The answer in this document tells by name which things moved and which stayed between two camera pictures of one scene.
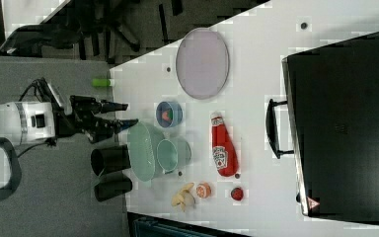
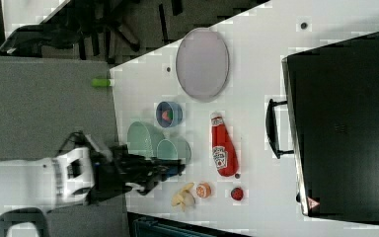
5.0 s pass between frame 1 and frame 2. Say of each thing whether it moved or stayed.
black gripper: moved
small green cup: stayed
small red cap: stayed
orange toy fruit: stayed
